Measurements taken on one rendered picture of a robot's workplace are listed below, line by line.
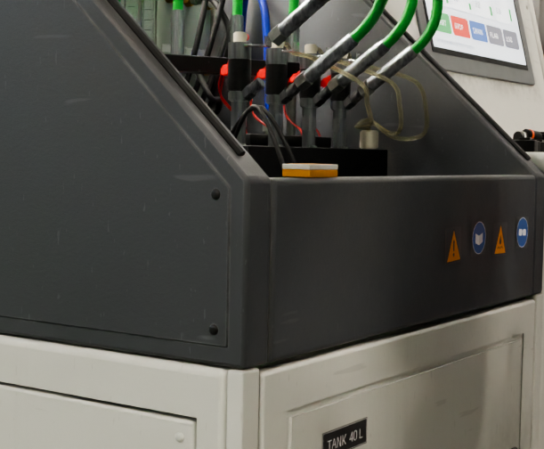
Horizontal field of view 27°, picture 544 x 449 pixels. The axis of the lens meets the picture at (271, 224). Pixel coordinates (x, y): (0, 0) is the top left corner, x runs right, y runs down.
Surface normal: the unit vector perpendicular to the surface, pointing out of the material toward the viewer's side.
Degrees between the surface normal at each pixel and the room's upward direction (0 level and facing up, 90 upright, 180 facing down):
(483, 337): 90
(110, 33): 90
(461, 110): 90
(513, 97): 76
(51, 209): 90
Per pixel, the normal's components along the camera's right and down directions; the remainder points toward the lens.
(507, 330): 0.83, 0.05
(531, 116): 0.81, -0.19
